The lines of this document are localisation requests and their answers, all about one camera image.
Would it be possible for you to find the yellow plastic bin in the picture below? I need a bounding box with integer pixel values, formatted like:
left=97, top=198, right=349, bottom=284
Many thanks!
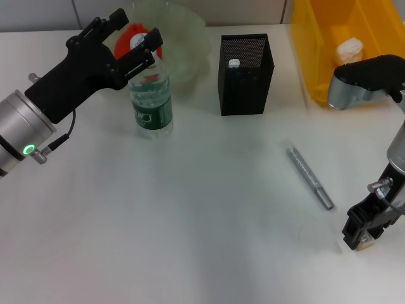
left=290, top=0, right=405, bottom=105

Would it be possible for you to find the white paper ball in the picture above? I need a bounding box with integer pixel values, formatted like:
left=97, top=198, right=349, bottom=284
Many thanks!
left=335, top=37, right=364, bottom=64

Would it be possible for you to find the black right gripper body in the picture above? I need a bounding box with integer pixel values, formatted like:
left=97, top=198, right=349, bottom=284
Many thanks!
left=366, top=160, right=405, bottom=229

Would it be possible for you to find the green glass fruit plate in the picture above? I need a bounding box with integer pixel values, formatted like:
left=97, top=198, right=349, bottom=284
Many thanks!
left=104, top=0, right=212, bottom=92

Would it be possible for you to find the grey pen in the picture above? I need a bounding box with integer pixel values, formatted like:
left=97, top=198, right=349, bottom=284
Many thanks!
left=286, top=145, right=335, bottom=212

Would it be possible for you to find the clear green-label water bottle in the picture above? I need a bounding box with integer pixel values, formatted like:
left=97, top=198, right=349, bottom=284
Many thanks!
left=128, top=31, right=174, bottom=140

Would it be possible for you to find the black mesh pen holder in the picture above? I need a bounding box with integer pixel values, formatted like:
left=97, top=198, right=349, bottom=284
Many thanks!
left=217, top=33, right=275, bottom=117

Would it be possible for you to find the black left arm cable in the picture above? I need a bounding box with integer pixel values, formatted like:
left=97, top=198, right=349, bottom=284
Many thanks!
left=34, top=109, right=77, bottom=165

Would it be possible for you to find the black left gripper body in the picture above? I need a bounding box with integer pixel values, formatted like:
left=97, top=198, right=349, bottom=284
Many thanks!
left=24, top=35, right=132, bottom=124

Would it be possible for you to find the red tomato ball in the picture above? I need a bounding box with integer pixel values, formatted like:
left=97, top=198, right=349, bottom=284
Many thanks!
left=113, top=22, right=164, bottom=64

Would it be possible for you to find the beige eraser with barcode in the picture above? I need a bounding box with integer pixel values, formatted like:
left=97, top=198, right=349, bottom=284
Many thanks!
left=357, top=232, right=376, bottom=251

